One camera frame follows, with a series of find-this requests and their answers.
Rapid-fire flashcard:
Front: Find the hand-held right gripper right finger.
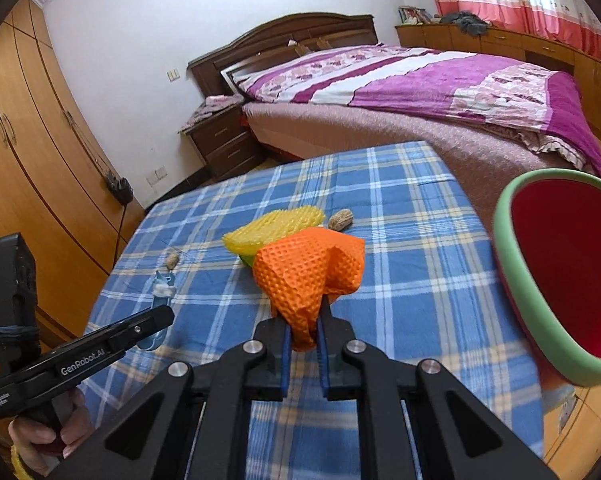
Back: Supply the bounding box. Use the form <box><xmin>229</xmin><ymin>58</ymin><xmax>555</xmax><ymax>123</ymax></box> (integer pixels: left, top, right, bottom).
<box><xmin>317</xmin><ymin>292</ymin><xmax>556</xmax><ymax>480</ymax></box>

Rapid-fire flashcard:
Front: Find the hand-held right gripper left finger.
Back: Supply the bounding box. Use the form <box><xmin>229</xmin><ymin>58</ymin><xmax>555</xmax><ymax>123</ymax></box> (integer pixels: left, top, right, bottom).
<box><xmin>55</xmin><ymin>305</ymin><xmax>288</xmax><ymax>480</ymax></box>

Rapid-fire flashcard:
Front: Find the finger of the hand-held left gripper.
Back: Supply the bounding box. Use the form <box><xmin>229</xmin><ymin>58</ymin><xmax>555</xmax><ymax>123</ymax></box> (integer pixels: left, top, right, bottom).
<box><xmin>85</xmin><ymin>305</ymin><xmax>176</xmax><ymax>356</ymax></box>

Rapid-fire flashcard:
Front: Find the light blue plastic piece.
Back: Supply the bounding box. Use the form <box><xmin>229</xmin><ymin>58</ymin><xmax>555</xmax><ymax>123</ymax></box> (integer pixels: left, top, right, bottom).
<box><xmin>136</xmin><ymin>270</ymin><xmax>178</xmax><ymax>353</ymax></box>

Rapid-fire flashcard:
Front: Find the green rimmed red bin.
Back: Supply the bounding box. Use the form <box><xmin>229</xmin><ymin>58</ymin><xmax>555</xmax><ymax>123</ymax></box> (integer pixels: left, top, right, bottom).
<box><xmin>493</xmin><ymin>169</ymin><xmax>601</xmax><ymax>387</ymax></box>

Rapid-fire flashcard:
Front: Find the person's left hand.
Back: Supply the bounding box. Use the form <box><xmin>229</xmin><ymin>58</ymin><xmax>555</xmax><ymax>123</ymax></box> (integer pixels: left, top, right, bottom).
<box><xmin>8</xmin><ymin>389</ymin><xmax>94</xmax><ymax>478</ymax></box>

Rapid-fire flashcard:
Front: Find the blue plaid blanket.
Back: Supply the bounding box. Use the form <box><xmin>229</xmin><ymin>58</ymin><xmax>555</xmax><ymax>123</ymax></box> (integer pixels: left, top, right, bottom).
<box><xmin>83</xmin><ymin>141</ymin><xmax>546</xmax><ymax>480</ymax></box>

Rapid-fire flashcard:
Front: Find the yellow foam net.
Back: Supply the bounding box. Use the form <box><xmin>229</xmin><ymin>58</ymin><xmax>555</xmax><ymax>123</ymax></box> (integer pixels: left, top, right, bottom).
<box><xmin>222</xmin><ymin>205</ymin><xmax>326</xmax><ymax>256</ymax></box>

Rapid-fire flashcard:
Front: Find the black power adapter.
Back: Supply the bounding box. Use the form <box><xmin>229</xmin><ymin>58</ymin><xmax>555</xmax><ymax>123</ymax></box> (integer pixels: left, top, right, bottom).
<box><xmin>105</xmin><ymin>172</ymin><xmax>134</xmax><ymax>206</ymax></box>

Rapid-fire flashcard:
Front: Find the wooden wardrobe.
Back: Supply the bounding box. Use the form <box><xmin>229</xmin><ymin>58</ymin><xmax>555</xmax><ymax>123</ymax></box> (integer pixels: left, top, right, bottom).
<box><xmin>0</xmin><ymin>0</ymin><xmax>146</xmax><ymax>461</ymax></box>

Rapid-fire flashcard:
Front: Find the wooden nightstand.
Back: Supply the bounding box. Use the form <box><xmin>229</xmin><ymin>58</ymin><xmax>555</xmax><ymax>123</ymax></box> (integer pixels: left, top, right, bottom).
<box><xmin>180</xmin><ymin>105</ymin><xmax>264</xmax><ymax>181</ymax></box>

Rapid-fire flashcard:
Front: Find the pink floral cloth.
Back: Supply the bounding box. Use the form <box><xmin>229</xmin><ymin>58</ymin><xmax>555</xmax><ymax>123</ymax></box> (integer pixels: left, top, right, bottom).
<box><xmin>180</xmin><ymin>94</ymin><xmax>244</xmax><ymax>133</ymax></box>

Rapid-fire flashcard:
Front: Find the mauve bedspread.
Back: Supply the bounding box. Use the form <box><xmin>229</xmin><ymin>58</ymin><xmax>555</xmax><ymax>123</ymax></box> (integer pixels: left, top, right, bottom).
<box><xmin>243</xmin><ymin>101</ymin><xmax>601</xmax><ymax>246</ymax></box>

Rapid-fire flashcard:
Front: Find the purple floral duvet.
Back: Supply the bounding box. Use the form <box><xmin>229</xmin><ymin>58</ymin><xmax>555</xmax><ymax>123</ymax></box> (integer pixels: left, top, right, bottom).
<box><xmin>230</xmin><ymin>45</ymin><xmax>601</xmax><ymax>181</ymax></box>

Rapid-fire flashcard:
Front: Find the wooden bed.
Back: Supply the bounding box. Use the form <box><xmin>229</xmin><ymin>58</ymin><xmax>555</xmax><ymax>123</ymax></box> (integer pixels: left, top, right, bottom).
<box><xmin>188</xmin><ymin>12</ymin><xmax>601</xmax><ymax>181</ymax></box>

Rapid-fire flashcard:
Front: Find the row of books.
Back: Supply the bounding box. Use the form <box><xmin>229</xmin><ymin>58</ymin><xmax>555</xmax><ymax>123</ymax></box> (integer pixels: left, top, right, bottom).
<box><xmin>398</xmin><ymin>6</ymin><xmax>431</xmax><ymax>26</ymax></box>

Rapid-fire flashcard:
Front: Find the grey cloth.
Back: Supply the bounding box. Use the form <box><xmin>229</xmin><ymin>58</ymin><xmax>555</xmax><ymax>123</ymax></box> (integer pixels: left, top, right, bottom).
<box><xmin>441</xmin><ymin>10</ymin><xmax>491</xmax><ymax>37</ymax></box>

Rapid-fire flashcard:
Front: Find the low wooden cabinet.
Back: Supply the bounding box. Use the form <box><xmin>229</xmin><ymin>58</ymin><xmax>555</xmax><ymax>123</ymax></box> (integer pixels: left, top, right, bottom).
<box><xmin>395</xmin><ymin>22</ymin><xmax>601</xmax><ymax>161</ymax></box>

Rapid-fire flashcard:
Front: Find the black cable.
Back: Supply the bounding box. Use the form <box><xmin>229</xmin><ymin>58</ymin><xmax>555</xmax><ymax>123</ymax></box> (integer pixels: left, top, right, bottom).
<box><xmin>113</xmin><ymin>202</ymin><xmax>131</xmax><ymax>266</ymax></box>

